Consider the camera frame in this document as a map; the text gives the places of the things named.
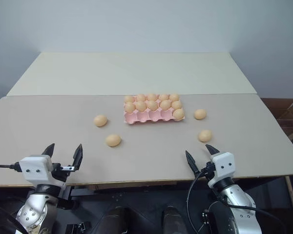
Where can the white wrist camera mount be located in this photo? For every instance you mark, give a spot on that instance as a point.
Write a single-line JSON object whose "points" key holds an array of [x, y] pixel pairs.
{"points": [[223, 165], [35, 167]]}

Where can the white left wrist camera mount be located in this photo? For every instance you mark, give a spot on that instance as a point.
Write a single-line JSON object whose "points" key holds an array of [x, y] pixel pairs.
{"points": [[35, 167]]}

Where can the wooden table leg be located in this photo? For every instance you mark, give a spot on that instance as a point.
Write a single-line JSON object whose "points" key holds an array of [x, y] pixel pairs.
{"points": [[291, 192]]}

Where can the pink egg tray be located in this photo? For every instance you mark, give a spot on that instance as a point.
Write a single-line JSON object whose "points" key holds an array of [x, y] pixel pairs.
{"points": [[146, 118]]}

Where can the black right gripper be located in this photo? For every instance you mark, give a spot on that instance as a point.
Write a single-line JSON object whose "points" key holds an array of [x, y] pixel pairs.
{"points": [[208, 170]]}

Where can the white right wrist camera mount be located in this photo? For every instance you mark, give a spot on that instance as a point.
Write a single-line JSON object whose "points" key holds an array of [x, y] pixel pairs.
{"points": [[223, 165]]}

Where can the brown egg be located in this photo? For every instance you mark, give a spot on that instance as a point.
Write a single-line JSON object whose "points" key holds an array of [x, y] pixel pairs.
{"points": [[100, 120], [151, 96], [205, 135], [140, 97], [130, 107], [164, 97], [152, 105], [178, 114], [113, 140], [165, 104], [174, 97], [129, 99], [200, 114], [140, 106], [176, 104]]}

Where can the brown cardboard box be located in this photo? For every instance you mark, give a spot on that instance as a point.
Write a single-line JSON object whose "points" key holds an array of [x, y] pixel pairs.
{"points": [[283, 114]]}

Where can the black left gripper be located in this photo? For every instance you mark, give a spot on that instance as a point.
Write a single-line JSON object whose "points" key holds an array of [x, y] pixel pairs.
{"points": [[59, 174]]}

